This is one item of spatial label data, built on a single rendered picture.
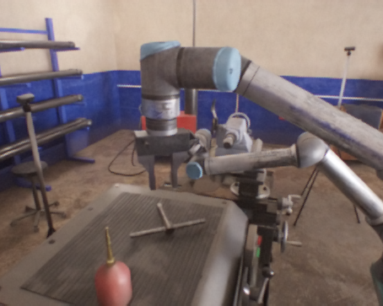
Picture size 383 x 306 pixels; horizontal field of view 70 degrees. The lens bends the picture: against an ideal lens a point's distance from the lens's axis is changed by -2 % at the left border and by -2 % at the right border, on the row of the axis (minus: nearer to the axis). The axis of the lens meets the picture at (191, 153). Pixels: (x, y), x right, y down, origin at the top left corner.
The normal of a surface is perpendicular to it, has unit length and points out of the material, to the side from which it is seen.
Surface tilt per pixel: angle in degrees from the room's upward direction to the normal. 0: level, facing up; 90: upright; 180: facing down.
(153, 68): 90
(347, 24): 90
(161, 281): 0
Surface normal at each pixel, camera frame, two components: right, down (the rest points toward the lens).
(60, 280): 0.01, -0.93
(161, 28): -0.28, 0.33
